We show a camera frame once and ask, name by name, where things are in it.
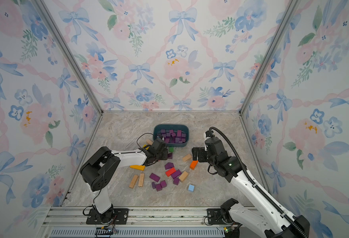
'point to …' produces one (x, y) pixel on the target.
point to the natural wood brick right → (187, 157)
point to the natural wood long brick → (141, 181)
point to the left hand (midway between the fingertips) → (167, 152)
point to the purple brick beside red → (176, 174)
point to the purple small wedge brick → (170, 155)
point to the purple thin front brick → (153, 185)
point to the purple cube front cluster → (163, 184)
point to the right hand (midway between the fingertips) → (198, 141)
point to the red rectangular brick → (170, 171)
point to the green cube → (171, 149)
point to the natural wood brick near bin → (148, 142)
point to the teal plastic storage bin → (174, 135)
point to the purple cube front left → (158, 187)
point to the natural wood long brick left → (133, 181)
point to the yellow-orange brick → (138, 167)
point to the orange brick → (193, 164)
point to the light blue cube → (191, 188)
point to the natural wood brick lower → (183, 176)
